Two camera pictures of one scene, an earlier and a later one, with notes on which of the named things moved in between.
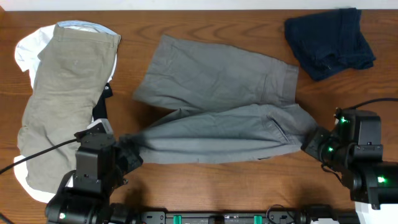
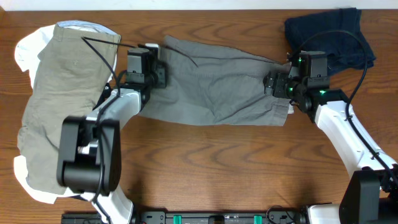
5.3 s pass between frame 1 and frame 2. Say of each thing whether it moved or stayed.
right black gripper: moved
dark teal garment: stayed
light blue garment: stayed
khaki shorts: stayed
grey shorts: moved
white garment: stayed
